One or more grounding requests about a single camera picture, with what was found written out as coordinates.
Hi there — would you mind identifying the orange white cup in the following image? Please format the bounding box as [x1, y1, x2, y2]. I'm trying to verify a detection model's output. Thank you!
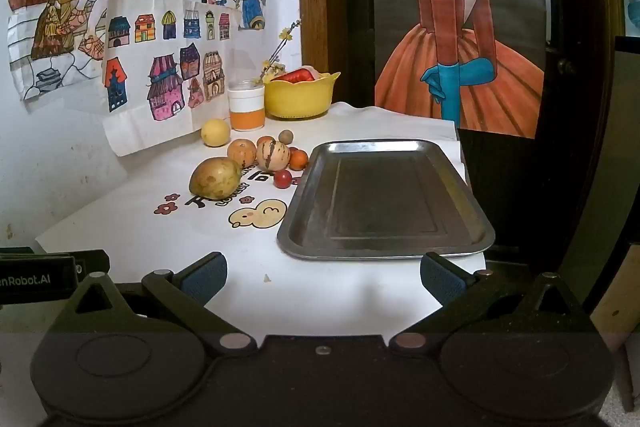
[228, 80, 266, 132]

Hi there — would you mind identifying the red cherry tomato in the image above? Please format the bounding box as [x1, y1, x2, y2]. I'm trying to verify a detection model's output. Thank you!
[273, 169, 293, 190]

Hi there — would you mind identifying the small brown longan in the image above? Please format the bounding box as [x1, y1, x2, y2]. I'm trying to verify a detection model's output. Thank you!
[279, 130, 294, 145]

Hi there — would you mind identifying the yellow flower twig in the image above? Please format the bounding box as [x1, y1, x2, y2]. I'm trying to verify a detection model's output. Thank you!
[252, 20, 300, 87]

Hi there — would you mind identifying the houses drawing paper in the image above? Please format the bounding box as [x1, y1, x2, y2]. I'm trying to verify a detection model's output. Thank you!
[102, 0, 238, 157]

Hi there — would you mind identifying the metal baking tray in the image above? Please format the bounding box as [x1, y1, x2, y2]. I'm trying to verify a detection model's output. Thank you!
[277, 139, 495, 261]

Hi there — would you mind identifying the white printed tablecloth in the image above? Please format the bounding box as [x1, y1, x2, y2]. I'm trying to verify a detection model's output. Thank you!
[34, 100, 487, 348]

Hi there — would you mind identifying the small orange kumquat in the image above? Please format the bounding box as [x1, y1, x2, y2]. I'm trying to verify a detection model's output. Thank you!
[256, 135, 276, 147]

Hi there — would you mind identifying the large orange fruit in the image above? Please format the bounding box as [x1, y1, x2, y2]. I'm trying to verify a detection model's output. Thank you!
[227, 139, 257, 169]

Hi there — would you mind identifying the yellow lemon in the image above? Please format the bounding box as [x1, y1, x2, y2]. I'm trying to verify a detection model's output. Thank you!
[201, 119, 231, 147]

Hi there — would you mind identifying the red item in bowl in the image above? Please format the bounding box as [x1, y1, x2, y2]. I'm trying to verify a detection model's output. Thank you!
[274, 66, 321, 83]

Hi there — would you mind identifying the orange dress lady poster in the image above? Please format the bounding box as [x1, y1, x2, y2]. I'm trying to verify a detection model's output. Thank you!
[374, 0, 544, 139]

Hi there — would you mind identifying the small orange tangerine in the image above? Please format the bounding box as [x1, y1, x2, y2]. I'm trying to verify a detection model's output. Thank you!
[288, 148, 309, 171]

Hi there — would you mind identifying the striped pepino melon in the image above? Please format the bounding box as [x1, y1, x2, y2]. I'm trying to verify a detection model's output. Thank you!
[256, 140, 291, 172]

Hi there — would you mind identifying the yellow plastic bowl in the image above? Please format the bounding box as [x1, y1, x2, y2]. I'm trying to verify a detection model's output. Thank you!
[265, 72, 341, 120]

